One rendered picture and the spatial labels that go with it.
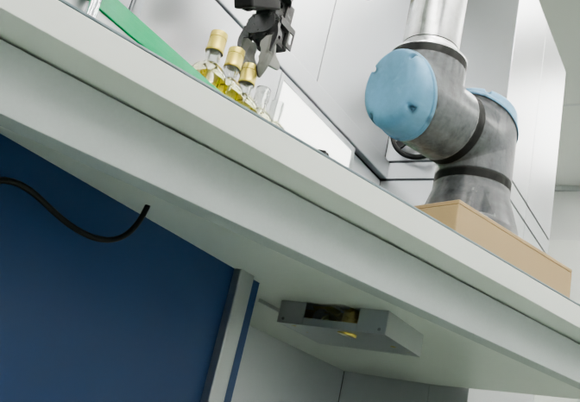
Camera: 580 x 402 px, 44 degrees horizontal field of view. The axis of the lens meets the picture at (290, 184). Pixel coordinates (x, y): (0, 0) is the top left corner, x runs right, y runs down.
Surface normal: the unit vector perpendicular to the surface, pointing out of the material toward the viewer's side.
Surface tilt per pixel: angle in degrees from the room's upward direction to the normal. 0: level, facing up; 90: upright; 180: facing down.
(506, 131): 87
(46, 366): 90
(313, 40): 90
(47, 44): 180
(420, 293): 90
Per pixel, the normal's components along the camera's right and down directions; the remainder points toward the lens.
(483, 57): -0.49, -0.41
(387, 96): -0.77, -0.25
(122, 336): 0.84, 0.00
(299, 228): 0.65, -0.13
